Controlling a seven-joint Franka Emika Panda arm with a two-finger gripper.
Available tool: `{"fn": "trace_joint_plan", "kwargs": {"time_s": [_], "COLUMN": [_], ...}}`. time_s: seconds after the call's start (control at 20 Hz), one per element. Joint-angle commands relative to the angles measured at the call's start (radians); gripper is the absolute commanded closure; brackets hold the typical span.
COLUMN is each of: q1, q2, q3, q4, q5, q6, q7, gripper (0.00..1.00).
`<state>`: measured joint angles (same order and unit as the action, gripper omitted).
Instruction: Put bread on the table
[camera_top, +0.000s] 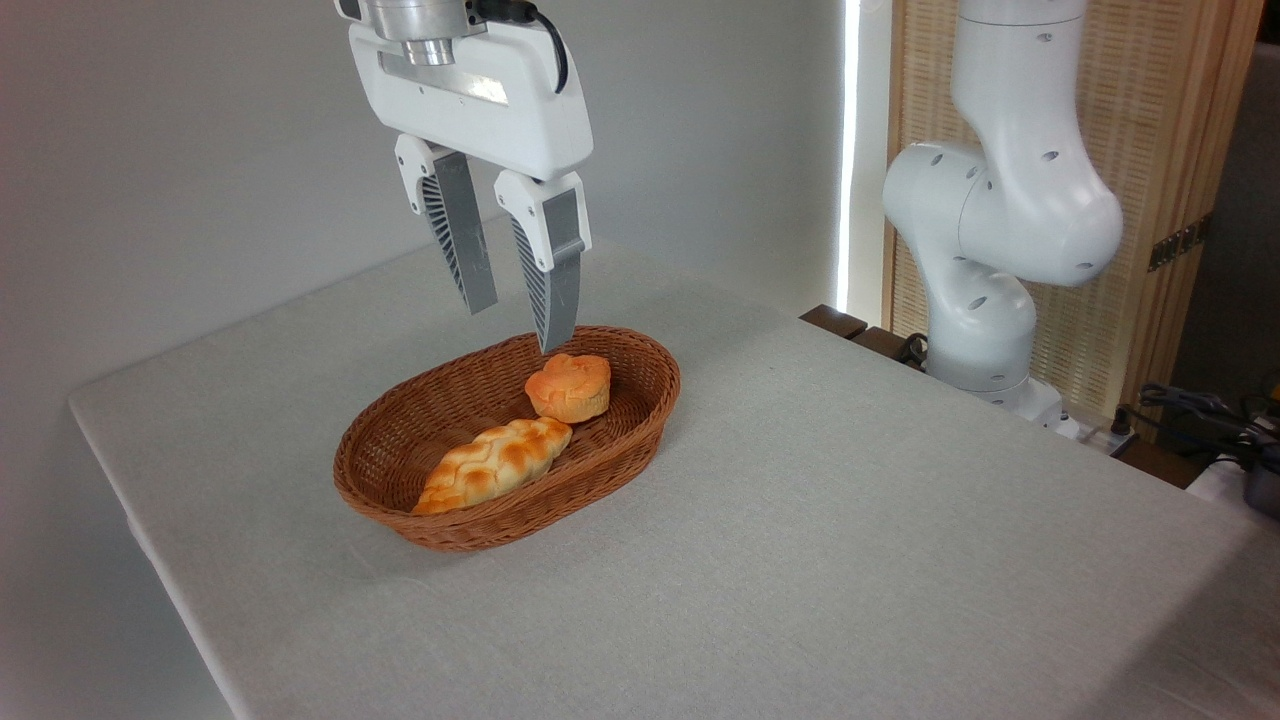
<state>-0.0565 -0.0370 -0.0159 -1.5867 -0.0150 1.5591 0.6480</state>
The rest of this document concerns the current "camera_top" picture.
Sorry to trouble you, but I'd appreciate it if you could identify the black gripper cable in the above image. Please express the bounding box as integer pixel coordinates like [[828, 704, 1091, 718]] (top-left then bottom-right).
[[470, 0, 570, 94]]

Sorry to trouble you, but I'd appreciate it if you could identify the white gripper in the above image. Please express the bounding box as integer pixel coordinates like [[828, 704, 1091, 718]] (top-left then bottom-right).
[[347, 23, 595, 355]]

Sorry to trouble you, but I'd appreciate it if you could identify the white power strip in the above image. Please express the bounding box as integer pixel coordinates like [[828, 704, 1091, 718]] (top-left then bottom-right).
[[1072, 412, 1143, 458]]

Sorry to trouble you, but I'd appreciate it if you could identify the brown woven wicker basket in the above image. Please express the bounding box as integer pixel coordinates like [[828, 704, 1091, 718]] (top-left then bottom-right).
[[333, 325, 682, 554]]

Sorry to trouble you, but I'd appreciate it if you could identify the round orange bread bun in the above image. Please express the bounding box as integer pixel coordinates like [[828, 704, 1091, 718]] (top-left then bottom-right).
[[524, 353, 612, 424]]

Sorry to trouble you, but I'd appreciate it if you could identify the grey table cloth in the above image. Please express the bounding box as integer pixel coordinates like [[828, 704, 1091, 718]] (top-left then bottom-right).
[[68, 215, 1280, 720]]

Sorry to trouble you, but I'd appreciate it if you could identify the dark metal screen hinge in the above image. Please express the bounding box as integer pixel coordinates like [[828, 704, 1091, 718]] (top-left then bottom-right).
[[1147, 214, 1214, 273]]

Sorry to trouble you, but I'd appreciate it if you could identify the black cable bundle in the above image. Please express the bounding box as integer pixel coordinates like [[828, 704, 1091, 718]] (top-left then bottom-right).
[[1137, 381, 1280, 473]]

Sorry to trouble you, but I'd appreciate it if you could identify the braided golden bread loaf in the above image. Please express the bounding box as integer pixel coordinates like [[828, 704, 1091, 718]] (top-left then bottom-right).
[[411, 417, 574, 517]]

